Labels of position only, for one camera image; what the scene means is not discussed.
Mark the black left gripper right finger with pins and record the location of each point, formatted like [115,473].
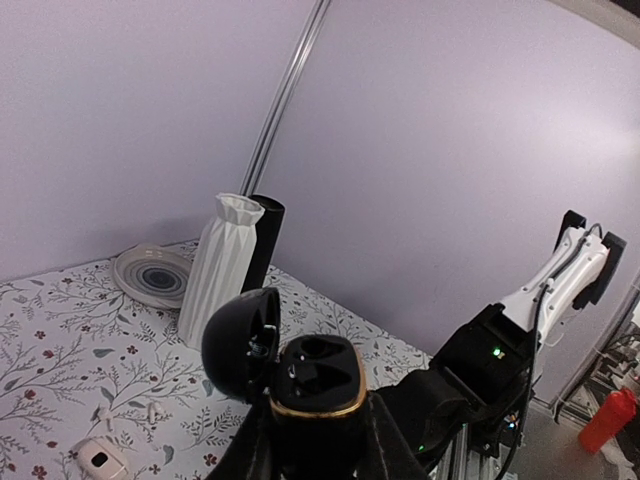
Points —
[386,454]

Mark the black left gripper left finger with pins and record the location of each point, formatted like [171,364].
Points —
[250,455]

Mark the black earbud case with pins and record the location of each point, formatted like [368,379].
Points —
[314,386]

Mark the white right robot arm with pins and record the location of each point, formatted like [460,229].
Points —
[481,380]

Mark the white earbud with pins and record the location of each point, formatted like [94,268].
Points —
[103,415]
[155,412]

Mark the white ribbed vase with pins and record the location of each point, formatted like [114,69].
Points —
[220,265]

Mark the striped ceramic plate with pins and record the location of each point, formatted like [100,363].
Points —
[152,275]

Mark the black tapered vase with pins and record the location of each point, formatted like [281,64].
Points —
[267,230]

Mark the red bottle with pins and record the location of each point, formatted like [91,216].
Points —
[614,414]

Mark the right aluminium corner post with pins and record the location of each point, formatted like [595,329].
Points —
[286,89]

